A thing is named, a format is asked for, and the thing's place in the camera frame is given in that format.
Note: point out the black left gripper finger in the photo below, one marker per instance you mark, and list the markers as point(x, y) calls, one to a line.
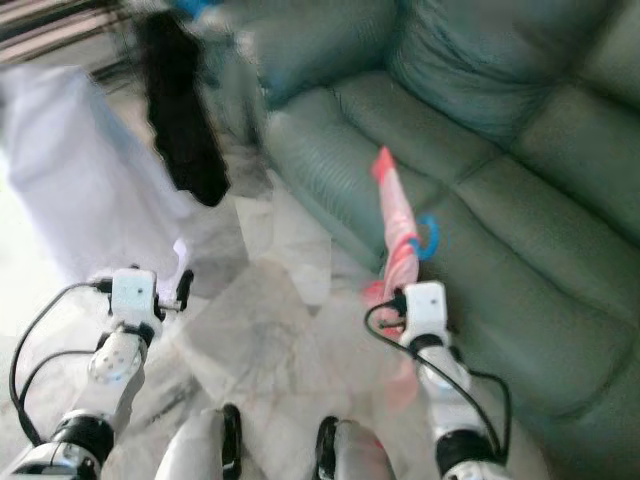
point(184, 289)

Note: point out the pink garment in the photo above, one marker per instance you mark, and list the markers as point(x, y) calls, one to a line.
point(398, 230)

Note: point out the blue plastic hanger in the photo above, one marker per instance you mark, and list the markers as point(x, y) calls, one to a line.
point(434, 240)

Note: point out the silver right robot leg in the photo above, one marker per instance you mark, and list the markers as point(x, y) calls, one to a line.
point(360, 455)

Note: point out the silver robot leg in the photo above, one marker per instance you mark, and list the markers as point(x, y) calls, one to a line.
point(190, 455)
point(360, 455)

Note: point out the silver left robot leg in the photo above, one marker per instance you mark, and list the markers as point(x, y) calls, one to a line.
point(190, 455)

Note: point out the white shirt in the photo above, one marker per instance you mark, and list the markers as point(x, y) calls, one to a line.
point(80, 180)

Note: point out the black garment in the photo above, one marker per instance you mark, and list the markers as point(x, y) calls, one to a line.
point(185, 120)

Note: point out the grey green leather sofa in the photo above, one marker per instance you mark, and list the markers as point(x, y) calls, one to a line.
point(510, 120)

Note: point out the blue bag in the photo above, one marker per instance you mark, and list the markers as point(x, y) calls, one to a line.
point(200, 8)

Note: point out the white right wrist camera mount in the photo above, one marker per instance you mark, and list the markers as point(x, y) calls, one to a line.
point(425, 310)

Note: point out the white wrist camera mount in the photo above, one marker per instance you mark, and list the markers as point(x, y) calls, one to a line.
point(425, 310)
point(133, 295)

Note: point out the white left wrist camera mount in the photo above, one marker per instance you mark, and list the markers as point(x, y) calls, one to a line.
point(133, 295)

